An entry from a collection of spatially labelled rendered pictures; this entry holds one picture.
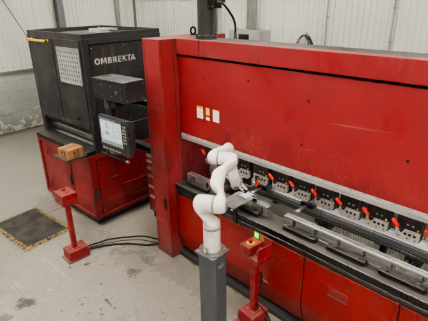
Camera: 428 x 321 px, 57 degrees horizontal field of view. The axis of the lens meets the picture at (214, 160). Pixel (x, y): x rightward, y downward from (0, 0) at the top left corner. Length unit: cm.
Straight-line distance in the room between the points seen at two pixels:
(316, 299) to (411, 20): 478
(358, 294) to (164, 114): 223
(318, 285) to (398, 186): 104
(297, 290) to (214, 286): 83
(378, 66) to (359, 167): 67
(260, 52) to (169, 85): 107
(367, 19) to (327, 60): 446
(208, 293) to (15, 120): 736
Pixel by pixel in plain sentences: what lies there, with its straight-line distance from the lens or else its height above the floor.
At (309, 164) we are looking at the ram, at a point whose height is 149.
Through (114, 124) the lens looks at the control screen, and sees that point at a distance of 384.
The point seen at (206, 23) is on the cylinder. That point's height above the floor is 243.
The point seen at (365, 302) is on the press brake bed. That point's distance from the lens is 311.
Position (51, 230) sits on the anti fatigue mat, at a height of 1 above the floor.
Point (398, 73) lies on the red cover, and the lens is 254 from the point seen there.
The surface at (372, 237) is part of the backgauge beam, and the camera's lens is 329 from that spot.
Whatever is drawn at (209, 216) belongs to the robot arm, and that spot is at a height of 128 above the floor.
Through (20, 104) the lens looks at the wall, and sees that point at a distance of 957.
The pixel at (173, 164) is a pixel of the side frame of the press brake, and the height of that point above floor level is 109.
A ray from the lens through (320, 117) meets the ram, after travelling 284.
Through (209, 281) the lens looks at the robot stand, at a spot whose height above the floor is 80.
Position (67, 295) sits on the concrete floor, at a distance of 426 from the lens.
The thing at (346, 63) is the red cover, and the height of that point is 224.
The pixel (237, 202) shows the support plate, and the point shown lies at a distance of 341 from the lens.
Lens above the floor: 263
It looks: 22 degrees down
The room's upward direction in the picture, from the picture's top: 1 degrees counter-clockwise
